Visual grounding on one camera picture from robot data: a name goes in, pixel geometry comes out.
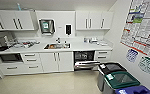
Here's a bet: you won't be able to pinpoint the white dishes stack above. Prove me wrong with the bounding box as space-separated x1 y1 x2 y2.
82 36 109 46

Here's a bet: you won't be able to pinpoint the grey paper towel dispenser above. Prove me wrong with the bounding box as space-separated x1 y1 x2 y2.
38 18 56 36

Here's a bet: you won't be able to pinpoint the chrome faucet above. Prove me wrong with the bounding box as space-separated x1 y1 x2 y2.
55 37 63 45

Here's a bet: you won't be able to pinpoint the steel kitchen sink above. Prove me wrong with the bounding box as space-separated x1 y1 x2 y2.
43 42 72 51

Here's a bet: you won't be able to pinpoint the black coffee machine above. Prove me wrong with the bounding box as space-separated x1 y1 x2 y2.
0 33 13 53

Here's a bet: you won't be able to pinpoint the light blue spray bottle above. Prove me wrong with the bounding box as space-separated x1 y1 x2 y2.
16 2 23 12

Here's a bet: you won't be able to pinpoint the kitchen counter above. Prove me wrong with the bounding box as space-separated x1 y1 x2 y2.
0 39 114 76

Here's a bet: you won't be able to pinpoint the grey bin green lid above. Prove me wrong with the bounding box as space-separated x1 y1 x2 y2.
104 71 141 94

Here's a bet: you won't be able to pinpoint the white three-door wall cabinet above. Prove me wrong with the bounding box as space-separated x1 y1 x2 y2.
75 10 115 32

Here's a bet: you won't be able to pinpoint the small blue bin sign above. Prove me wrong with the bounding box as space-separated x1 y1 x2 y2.
125 48 140 64

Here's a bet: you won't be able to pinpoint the white kitchen wall cabinets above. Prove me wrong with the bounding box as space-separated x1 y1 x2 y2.
0 9 37 33

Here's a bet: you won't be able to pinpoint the black built-in microwave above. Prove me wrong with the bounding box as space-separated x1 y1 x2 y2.
0 52 24 64

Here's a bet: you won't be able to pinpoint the small green bin sign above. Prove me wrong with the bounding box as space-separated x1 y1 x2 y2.
137 55 150 75

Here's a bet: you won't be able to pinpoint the grey bin black lid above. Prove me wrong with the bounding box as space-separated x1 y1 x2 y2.
96 62 127 93

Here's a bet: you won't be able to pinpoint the black wall soap dispenser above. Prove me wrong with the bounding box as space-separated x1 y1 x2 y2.
64 23 73 37

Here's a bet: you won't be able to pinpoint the open steel dishwasher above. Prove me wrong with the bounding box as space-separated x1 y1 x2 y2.
73 50 101 72

